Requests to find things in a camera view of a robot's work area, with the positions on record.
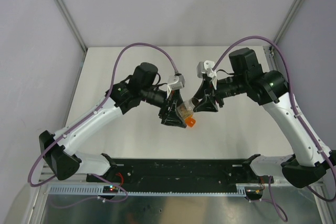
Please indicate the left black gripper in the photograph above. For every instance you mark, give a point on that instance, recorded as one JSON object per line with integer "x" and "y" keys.
{"x": 170, "y": 117}

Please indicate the right aluminium frame post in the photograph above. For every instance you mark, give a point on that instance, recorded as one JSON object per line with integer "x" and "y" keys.
{"x": 289, "y": 18}

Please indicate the grey slotted cable duct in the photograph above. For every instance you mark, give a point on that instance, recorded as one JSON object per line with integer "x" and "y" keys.
{"x": 109, "y": 190}

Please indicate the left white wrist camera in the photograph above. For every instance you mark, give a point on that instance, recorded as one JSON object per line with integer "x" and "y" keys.
{"x": 175, "y": 82}

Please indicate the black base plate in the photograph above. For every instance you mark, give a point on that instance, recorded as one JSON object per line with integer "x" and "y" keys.
{"x": 184, "y": 175}

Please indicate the orange pill organizer box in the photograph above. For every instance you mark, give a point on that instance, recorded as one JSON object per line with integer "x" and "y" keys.
{"x": 190, "y": 121}

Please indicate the left aluminium frame post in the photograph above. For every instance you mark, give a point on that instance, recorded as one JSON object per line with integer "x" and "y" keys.
{"x": 63, "y": 9}

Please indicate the aluminium frame post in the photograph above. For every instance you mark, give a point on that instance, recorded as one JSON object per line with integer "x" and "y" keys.
{"x": 63, "y": 9}
{"x": 289, "y": 18}

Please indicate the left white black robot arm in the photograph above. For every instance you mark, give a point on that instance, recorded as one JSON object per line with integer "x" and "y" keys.
{"x": 60, "y": 150}

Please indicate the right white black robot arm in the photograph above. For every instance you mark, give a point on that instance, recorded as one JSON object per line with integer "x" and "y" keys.
{"x": 311, "y": 158}

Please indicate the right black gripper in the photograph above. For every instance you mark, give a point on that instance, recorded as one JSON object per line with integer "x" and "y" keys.
{"x": 207, "y": 84}

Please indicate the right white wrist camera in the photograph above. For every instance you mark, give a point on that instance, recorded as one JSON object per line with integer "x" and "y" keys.
{"x": 207, "y": 67}

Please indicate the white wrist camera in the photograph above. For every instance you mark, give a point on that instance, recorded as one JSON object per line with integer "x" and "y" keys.
{"x": 175, "y": 82}
{"x": 207, "y": 67}

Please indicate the clear pill bottle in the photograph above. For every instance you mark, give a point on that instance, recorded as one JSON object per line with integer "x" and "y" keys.
{"x": 185, "y": 110}

